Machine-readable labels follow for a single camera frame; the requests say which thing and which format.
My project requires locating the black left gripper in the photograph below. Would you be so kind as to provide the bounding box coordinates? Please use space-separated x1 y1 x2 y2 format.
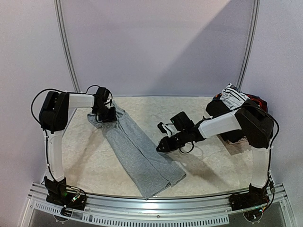
93 105 117 122

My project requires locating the grey tank top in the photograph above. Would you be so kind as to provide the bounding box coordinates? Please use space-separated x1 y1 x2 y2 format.
87 103 187 200

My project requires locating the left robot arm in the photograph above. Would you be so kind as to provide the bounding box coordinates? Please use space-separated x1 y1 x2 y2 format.
38 87 116 205

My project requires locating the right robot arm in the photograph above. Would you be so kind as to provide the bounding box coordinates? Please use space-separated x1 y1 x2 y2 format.
156 100 277 206

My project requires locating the pink perforated laundry basket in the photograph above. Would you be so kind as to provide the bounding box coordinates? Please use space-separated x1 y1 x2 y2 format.
226 136 248 145

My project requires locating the black shirt with buttons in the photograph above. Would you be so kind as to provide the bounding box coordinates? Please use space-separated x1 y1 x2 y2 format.
206 100 244 142

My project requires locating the white striped garment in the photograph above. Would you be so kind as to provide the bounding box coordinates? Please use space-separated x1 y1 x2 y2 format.
220 83 249 109

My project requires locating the colourful patterned garment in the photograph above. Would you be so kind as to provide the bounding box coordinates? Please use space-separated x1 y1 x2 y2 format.
212 93 268 112

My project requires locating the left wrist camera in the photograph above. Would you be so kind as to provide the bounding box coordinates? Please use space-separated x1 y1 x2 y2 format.
94 87 112 105

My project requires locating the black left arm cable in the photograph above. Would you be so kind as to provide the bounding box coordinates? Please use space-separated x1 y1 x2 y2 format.
30 84 114 133

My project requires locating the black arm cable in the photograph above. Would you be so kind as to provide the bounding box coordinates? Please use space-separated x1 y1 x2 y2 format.
30 84 114 133
201 104 280 152

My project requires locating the aluminium front rail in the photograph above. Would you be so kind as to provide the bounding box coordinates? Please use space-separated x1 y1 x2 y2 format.
20 183 296 227

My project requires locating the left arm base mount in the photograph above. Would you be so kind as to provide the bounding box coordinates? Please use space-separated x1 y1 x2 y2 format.
46 189 87 210

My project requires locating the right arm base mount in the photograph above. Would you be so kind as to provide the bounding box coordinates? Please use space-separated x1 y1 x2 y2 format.
229 192 274 212

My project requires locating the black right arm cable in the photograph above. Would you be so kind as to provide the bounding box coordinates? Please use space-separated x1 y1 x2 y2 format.
201 104 280 152

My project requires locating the left aluminium corner post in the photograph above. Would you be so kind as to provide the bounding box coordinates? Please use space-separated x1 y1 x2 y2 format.
54 0 81 92

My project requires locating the aluminium corner post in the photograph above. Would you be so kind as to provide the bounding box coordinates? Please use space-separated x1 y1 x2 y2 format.
54 0 81 92
236 0 260 89

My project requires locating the right aluminium corner post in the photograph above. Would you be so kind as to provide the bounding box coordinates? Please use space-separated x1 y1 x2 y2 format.
236 0 260 89

